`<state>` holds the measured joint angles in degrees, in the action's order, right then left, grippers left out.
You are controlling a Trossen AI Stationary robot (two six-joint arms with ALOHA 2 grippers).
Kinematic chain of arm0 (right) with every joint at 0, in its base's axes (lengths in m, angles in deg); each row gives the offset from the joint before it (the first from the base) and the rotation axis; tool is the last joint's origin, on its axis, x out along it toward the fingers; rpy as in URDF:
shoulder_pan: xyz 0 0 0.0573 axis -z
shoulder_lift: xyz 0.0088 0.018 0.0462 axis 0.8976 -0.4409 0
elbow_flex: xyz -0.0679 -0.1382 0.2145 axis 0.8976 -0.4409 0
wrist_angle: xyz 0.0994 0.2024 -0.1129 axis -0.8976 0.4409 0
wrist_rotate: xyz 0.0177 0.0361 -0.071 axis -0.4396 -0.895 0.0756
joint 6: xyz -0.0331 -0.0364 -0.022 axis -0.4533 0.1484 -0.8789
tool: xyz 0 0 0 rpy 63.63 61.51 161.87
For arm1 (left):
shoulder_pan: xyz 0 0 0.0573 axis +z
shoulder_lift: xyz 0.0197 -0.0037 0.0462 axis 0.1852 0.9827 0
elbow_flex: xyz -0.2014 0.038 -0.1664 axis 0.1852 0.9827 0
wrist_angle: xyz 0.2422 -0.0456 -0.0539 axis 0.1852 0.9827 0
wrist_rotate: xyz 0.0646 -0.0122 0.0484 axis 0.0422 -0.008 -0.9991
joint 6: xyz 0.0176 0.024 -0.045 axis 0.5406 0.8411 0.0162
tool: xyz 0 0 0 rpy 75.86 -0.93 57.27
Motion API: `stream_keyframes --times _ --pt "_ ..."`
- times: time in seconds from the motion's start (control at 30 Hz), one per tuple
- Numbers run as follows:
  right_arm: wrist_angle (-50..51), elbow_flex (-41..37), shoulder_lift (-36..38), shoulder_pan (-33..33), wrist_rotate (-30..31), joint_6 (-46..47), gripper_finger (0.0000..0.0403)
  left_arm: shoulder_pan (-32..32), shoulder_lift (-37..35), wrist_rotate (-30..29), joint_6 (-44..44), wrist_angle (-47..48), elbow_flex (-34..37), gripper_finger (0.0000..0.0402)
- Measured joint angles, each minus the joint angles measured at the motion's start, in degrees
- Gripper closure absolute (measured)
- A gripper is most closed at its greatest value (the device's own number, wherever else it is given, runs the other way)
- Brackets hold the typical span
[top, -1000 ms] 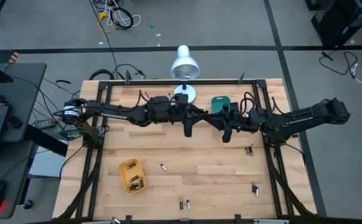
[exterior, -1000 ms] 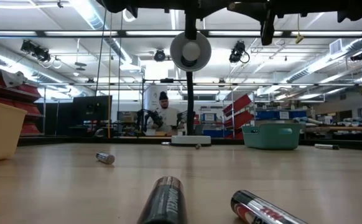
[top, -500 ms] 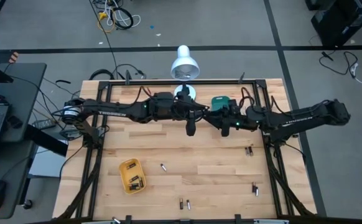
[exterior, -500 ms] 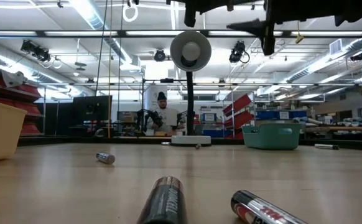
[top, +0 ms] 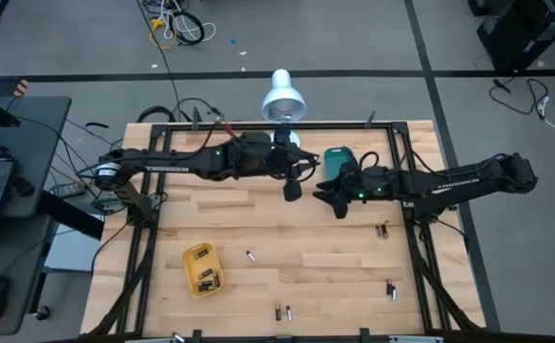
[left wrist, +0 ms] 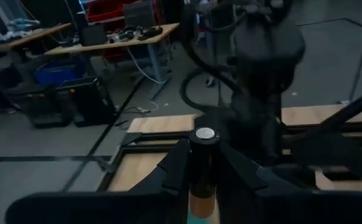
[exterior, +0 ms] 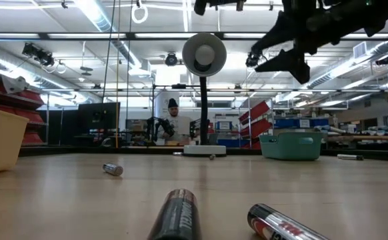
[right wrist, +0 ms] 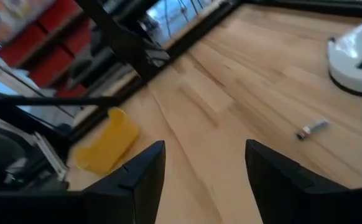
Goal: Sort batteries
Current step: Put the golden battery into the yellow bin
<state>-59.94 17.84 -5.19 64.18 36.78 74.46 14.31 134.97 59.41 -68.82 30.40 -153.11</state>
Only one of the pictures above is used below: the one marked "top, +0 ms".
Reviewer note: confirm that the white desk lamp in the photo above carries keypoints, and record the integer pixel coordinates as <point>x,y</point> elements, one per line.
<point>282,95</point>

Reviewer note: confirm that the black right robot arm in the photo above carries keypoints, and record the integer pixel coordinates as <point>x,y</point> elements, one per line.
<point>449,183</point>

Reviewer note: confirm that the white box under desk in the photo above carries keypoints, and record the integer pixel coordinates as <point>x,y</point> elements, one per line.
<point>72,248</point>

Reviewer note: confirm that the black computer tower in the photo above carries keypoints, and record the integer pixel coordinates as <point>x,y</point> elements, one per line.
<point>530,33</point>

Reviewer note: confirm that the black caster wheel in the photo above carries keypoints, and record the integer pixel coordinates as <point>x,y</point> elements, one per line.
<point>42,312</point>

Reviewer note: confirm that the teal plastic bin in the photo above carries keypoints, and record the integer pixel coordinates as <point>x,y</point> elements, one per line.
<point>337,159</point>

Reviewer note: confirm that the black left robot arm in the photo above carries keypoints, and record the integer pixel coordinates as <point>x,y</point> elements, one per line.
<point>172,162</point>

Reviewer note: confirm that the black copper Duracell battery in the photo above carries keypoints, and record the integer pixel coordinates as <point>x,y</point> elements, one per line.
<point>278,312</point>
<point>201,253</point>
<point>388,286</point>
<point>217,280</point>
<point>205,274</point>
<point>204,286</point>
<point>384,231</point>

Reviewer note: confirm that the yellow plastic bin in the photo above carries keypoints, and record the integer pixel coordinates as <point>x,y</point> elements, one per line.
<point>192,267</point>

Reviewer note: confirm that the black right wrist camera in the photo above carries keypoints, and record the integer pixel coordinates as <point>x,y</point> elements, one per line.
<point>341,210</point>

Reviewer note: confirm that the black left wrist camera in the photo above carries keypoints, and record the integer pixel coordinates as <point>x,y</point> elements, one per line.
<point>293,190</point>

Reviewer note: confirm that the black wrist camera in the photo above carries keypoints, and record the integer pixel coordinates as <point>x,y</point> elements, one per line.
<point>293,190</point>
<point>341,210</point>

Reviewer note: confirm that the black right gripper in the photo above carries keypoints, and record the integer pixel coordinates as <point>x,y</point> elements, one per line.
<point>373,183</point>

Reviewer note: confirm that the orange striped object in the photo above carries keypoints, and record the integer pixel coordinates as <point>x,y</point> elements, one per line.
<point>21,88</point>

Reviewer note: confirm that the black power strip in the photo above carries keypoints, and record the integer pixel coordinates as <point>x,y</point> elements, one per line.
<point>67,189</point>

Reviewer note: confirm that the black desk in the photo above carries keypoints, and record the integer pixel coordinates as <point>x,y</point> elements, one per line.
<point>39,143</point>

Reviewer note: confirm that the small black desk object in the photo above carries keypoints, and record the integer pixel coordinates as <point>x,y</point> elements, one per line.
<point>22,187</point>

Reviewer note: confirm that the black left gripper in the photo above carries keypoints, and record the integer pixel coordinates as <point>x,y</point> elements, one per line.
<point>258,155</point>

